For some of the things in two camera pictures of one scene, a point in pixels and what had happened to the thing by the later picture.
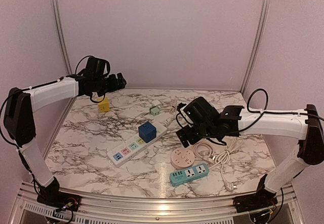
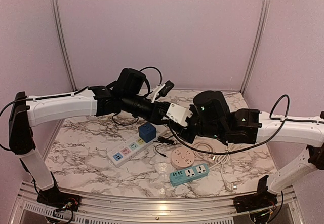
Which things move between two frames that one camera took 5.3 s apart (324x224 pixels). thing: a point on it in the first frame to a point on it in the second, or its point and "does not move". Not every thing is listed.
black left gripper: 113,85 to 157,114
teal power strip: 184,176 does not move
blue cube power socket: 147,132 does not move
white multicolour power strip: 119,153 does not move
